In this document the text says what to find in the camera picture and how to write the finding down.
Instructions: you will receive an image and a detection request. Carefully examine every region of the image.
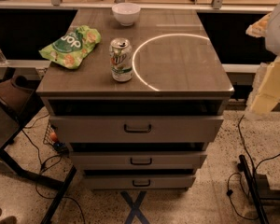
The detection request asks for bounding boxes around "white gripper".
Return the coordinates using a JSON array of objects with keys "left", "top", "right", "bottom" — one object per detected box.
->
[{"left": 245, "top": 3, "right": 280, "bottom": 115}]

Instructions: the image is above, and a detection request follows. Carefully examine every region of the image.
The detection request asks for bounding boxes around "7up soda can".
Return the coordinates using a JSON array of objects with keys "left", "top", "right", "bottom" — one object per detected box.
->
[{"left": 109, "top": 37, "right": 133, "bottom": 82}]

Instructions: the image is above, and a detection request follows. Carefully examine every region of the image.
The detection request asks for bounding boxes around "white ceramic bowl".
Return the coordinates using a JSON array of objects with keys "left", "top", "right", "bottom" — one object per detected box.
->
[{"left": 112, "top": 3, "right": 141, "bottom": 26}]

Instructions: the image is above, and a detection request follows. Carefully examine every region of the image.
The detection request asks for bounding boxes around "black floor stand right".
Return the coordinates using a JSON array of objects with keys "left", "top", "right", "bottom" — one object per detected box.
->
[{"left": 238, "top": 155, "right": 280, "bottom": 224}]

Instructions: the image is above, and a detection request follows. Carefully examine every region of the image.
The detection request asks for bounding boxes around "grey drawer cabinet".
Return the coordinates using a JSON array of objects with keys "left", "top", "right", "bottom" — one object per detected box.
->
[{"left": 37, "top": 8, "right": 233, "bottom": 177}]

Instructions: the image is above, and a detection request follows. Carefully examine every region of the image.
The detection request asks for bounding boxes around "green chip bag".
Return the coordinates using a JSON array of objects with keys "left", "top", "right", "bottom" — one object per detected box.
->
[{"left": 39, "top": 25, "right": 101, "bottom": 70}]

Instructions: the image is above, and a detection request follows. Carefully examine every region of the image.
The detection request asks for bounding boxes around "black cable right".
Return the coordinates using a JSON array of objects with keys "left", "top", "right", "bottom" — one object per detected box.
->
[{"left": 226, "top": 114, "right": 280, "bottom": 221}]

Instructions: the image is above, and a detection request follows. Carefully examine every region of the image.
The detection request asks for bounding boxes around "black cable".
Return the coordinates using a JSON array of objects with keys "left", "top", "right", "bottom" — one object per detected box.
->
[
  {"left": 21, "top": 113, "right": 86, "bottom": 224},
  {"left": 226, "top": 114, "right": 280, "bottom": 221}
]

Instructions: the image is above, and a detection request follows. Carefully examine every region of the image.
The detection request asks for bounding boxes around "top drawer with handle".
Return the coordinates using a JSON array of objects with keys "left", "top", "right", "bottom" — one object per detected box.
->
[{"left": 49, "top": 116, "right": 223, "bottom": 143}]

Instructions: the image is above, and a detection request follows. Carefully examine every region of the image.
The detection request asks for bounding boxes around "drawer with handle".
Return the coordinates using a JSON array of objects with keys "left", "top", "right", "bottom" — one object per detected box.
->
[
  {"left": 84, "top": 175, "right": 196, "bottom": 189},
  {"left": 49, "top": 116, "right": 223, "bottom": 143},
  {"left": 70, "top": 151, "right": 206, "bottom": 170}
]

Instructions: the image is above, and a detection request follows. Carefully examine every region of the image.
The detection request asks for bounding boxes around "middle drawer with handle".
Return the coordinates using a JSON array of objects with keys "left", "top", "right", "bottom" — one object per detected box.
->
[{"left": 70, "top": 151, "right": 206, "bottom": 170}]

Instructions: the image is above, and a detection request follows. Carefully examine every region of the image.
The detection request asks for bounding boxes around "bottom drawer with handle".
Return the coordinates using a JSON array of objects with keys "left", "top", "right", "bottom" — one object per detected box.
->
[{"left": 84, "top": 175, "right": 196, "bottom": 189}]

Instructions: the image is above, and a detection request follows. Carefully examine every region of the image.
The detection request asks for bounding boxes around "wire basket with balls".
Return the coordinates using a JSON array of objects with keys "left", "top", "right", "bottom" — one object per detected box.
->
[{"left": 43, "top": 123, "right": 68, "bottom": 154}]

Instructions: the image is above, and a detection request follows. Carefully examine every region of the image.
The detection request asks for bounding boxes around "black cable left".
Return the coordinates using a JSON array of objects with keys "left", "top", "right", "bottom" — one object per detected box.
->
[{"left": 21, "top": 113, "right": 86, "bottom": 224}]

